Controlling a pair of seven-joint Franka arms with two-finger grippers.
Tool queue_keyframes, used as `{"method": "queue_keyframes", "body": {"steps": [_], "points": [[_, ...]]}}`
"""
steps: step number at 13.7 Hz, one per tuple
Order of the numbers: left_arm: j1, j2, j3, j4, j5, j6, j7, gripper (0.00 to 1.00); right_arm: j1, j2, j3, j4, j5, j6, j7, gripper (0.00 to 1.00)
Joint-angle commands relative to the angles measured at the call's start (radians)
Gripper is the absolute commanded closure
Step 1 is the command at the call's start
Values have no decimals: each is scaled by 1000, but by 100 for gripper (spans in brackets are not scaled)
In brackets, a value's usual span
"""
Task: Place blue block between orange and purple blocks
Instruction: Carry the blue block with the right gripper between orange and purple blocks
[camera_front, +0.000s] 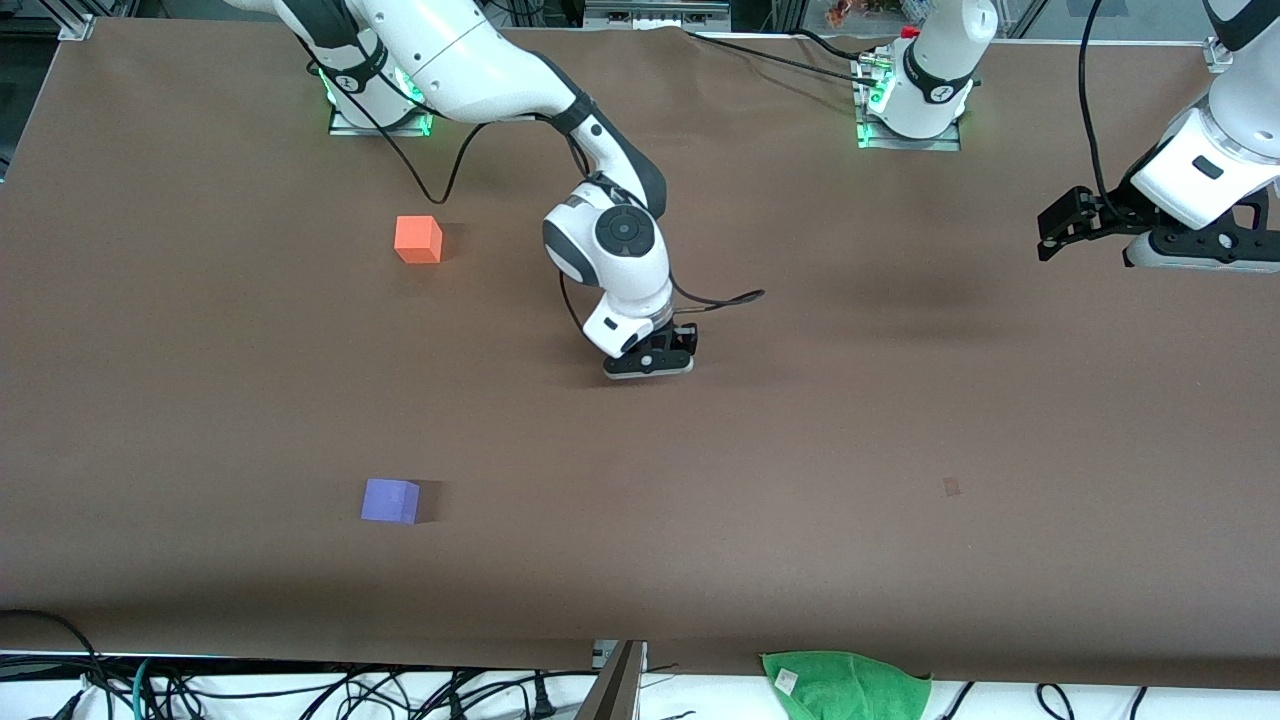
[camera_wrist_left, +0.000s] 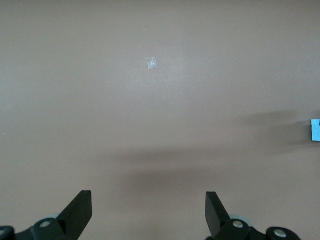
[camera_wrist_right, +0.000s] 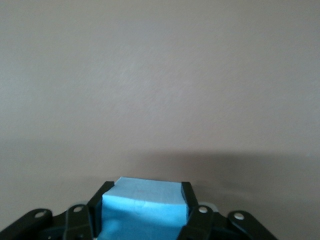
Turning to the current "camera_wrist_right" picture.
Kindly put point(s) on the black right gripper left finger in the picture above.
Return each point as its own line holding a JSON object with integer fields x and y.
{"x": 80, "y": 220}

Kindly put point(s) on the brown table cover sheet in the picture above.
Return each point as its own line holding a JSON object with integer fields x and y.
{"x": 160, "y": 87}

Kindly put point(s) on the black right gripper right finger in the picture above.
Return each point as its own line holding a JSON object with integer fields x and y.
{"x": 200, "y": 220}

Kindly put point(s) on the blue block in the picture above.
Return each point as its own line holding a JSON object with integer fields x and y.
{"x": 142, "y": 212}

